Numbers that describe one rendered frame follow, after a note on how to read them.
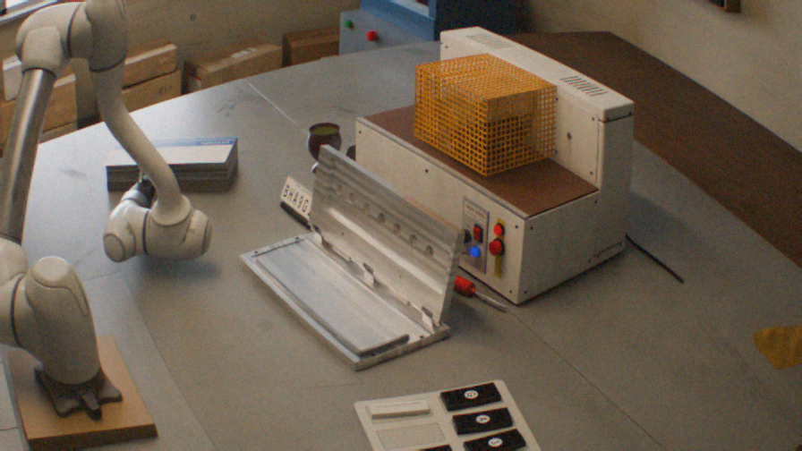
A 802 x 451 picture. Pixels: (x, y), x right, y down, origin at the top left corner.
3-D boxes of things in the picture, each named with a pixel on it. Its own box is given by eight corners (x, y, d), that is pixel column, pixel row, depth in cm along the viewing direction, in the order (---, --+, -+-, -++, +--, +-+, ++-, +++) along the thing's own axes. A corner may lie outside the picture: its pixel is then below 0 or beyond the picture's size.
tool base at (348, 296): (239, 265, 213) (237, 250, 211) (319, 238, 224) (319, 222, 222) (355, 371, 182) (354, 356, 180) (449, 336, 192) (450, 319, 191)
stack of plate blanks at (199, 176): (106, 191, 244) (105, 161, 240) (119, 170, 255) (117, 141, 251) (228, 191, 242) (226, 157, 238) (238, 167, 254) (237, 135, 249)
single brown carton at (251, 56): (181, 108, 535) (181, 58, 520) (251, 83, 563) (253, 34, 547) (209, 123, 509) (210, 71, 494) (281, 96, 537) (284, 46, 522)
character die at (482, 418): (451, 420, 167) (452, 415, 167) (506, 411, 169) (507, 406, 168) (456, 435, 163) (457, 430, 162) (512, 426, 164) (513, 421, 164)
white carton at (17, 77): (3, 90, 455) (2, 58, 445) (46, 74, 471) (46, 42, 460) (4, 104, 433) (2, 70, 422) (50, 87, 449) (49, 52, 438)
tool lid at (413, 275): (320, 145, 214) (328, 144, 215) (306, 231, 221) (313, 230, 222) (457, 233, 183) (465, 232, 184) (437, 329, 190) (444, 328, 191)
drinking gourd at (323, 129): (323, 159, 257) (323, 119, 252) (349, 168, 252) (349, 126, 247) (299, 171, 251) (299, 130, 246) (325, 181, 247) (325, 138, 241)
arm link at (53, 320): (90, 393, 151) (68, 293, 141) (25, 372, 152) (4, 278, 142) (110, 350, 165) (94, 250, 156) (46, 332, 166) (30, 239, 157)
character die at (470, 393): (439, 396, 174) (439, 392, 173) (492, 387, 176) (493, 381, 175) (447, 412, 169) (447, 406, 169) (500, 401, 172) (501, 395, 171)
